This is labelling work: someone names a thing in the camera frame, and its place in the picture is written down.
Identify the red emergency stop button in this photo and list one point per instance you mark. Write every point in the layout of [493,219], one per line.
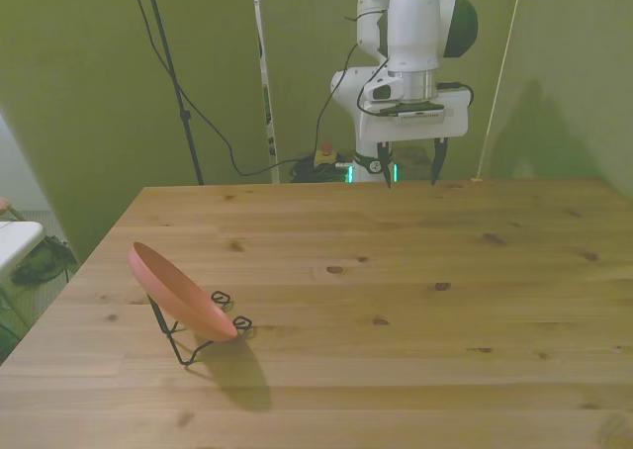
[325,153]

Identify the person's hand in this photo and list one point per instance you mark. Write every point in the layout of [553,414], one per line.
[3,205]

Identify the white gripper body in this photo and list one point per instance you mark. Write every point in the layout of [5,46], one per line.
[452,117]

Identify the white folding table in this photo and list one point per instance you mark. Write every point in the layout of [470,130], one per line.
[15,243]

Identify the green bag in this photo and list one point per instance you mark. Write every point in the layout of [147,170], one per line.
[42,263]

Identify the black tripod stand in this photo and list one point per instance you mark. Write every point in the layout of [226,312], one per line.
[173,78]

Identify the white vertical pole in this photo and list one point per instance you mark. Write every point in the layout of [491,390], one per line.
[264,73]

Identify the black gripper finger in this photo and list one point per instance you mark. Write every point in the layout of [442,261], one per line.
[439,159]
[385,164]

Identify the pink round plate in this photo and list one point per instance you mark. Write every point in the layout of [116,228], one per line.
[183,293]

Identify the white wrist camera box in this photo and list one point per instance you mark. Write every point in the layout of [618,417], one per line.
[380,92]

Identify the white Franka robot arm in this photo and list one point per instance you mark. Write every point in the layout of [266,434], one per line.
[413,28]

